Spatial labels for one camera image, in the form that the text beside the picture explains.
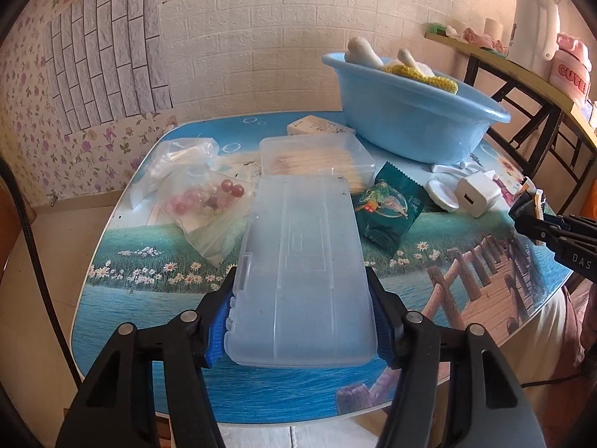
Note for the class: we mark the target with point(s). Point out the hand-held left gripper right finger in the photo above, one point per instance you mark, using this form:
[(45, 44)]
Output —
[(383, 340)]

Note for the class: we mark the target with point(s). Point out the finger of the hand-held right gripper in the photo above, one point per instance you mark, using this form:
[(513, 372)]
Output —
[(578, 224), (559, 247)]

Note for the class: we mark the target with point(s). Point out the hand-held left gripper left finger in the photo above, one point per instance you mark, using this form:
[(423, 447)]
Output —
[(217, 336)]

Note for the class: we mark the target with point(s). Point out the small dark snack packet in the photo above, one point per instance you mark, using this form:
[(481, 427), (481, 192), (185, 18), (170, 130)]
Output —
[(531, 191)]

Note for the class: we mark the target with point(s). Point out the clear plastic storage box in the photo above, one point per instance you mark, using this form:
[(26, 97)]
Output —
[(298, 266)]

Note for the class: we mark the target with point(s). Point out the dark green snack packet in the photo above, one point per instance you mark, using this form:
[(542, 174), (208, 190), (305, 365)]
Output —
[(392, 205)]

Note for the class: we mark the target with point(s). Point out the light blue plastic basin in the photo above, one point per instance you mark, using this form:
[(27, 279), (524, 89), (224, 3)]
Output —
[(410, 116)]

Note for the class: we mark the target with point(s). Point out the rabbit plush with yellow dress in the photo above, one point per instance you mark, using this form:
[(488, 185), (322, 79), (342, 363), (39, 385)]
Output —
[(366, 51)]

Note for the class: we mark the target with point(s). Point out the landscape print desktop table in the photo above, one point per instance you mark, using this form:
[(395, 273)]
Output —
[(140, 312)]

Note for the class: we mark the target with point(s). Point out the white pillow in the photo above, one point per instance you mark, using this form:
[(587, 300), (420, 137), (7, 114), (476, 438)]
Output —
[(541, 331)]

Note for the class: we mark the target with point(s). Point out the white charger cube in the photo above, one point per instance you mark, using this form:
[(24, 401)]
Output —
[(473, 193)]

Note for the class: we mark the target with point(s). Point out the clear bag of pink beads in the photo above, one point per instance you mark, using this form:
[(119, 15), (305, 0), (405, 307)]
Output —
[(210, 224)]

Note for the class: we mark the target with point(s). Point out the white round lid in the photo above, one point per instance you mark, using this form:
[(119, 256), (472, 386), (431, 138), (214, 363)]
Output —
[(443, 191)]

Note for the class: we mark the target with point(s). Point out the white flat plastic piece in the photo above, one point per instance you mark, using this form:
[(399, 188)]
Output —
[(447, 168)]

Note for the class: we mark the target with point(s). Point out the black-framed side table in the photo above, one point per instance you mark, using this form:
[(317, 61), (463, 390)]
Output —
[(536, 79)]

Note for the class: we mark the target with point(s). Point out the pink bottle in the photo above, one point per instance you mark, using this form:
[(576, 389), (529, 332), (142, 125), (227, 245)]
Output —
[(571, 70)]

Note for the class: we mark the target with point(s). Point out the clear plastic bag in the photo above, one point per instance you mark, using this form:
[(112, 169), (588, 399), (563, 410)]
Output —
[(172, 163)]

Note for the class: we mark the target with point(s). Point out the clear box of toothpicks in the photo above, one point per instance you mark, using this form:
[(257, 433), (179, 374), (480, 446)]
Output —
[(317, 158)]

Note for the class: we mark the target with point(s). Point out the white electric kettle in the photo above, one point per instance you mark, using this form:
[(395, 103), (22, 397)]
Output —
[(529, 28)]

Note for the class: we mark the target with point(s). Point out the pink cloth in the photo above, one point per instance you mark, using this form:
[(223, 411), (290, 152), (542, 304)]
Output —
[(475, 37)]

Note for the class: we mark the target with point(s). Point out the paper roll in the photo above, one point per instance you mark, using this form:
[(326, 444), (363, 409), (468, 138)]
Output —
[(494, 28)]

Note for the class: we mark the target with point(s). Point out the cream tissue packet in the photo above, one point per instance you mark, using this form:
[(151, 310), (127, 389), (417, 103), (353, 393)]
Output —
[(317, 126)]

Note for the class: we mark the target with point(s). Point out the brown wooden door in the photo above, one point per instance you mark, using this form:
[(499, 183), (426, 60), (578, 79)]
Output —
[(11, 233)]

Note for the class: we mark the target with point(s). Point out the green sponge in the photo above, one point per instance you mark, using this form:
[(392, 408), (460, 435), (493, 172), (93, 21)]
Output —
[(438, 29)]

